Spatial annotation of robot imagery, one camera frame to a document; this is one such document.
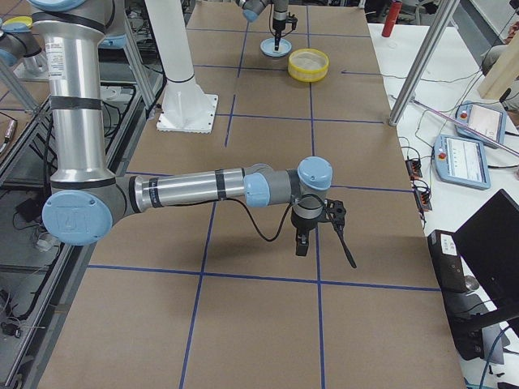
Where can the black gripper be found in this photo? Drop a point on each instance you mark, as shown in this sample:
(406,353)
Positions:
(278,23)
(302,224)

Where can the background robot arm joint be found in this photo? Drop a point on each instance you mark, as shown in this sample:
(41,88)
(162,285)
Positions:
(19,44)

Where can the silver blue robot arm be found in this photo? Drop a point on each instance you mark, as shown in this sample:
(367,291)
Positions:
(252,9)
(87,199)

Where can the yellow round steamer basket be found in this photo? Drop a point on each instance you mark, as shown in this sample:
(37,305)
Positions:
(308,65)

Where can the light blue plate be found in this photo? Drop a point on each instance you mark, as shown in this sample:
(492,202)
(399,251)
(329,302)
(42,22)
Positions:
(269,48)

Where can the brown paper table cover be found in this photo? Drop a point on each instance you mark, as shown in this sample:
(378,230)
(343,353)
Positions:
(213,296)

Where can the red bottle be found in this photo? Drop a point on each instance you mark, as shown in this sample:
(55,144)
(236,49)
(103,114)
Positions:
(391,18)

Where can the lower orange connector block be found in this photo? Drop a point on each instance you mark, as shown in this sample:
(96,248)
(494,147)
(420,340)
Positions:
(422,195)

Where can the orange connector block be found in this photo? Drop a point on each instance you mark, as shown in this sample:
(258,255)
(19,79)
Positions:
(413,163)
(422,195)

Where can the upper orange connector block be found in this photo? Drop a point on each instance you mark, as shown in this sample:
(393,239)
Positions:
(413,163)

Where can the black desktop computer box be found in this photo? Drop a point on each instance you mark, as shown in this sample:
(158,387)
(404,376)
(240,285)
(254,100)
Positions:
(450,263)

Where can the near teach pendant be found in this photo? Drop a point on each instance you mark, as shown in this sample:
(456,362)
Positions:
(461,161)

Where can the teach pendant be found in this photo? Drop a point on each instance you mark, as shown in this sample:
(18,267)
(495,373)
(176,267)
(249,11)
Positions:
(488,120)
(461,161)

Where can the black monitor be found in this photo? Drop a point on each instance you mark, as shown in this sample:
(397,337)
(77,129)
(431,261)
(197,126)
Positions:
(488,243)

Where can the far teach pendant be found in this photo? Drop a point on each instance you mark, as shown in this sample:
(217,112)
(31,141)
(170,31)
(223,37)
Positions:
(488,120)

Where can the wooden beam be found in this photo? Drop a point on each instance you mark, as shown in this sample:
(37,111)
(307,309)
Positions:
(500,70)

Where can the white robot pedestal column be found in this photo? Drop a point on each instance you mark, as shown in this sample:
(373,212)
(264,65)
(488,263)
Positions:
(185,107)

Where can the aluminium frame post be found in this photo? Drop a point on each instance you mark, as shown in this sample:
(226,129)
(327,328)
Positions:
(427,48)

